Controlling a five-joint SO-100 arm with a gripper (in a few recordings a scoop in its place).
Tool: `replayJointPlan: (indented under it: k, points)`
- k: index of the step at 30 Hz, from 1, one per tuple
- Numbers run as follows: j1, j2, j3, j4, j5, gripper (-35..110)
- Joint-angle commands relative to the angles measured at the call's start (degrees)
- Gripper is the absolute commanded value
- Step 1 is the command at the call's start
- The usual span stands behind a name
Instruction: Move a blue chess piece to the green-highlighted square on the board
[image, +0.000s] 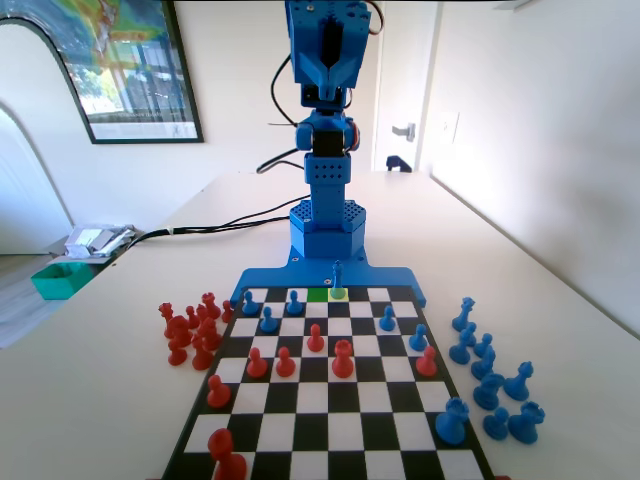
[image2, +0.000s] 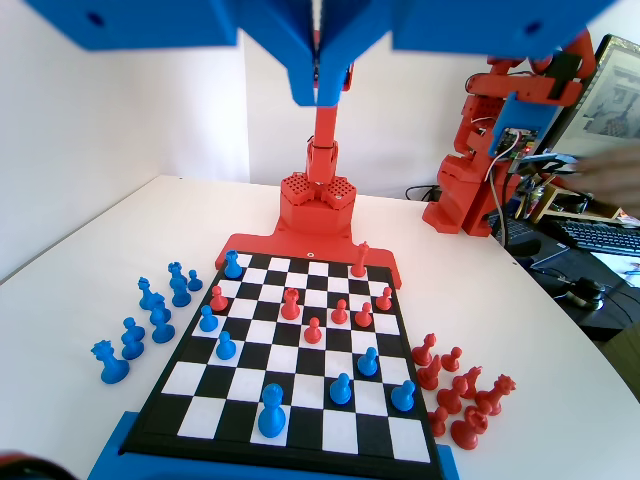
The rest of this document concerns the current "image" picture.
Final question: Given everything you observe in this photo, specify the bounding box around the blue chess king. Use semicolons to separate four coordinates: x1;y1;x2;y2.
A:
329;259;348;301

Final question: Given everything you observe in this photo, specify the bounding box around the blue chess rook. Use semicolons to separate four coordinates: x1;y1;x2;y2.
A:
434;397;471;446
507;400;546;445

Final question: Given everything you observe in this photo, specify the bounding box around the white door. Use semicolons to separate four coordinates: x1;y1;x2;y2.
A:
372;0;442;174

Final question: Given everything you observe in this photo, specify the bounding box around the black framed poster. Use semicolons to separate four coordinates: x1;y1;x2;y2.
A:
0;0;206;146

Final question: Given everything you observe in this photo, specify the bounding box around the pile of papers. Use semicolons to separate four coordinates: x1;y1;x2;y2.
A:
63;224;139;259

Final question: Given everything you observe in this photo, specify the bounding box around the white arched panel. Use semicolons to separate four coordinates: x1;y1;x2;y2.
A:
0;17;76;257

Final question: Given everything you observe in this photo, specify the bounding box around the green plastic box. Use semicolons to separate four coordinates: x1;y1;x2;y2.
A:
30;262;94;302

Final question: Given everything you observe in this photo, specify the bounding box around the black and white chessboard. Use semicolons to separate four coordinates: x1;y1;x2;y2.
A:
160;284;496;480

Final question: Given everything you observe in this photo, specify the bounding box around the red white servo wire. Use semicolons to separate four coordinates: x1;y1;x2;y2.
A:
368;0;387;37

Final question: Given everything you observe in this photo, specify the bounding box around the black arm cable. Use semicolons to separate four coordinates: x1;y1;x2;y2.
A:
270;52;301;127

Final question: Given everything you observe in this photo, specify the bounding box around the black looping cable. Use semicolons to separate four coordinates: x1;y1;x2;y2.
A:
256;147;306;175

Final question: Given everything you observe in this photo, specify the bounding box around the black table cable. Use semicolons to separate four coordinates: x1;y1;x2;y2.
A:
144;217;292;239
132;198;301;246

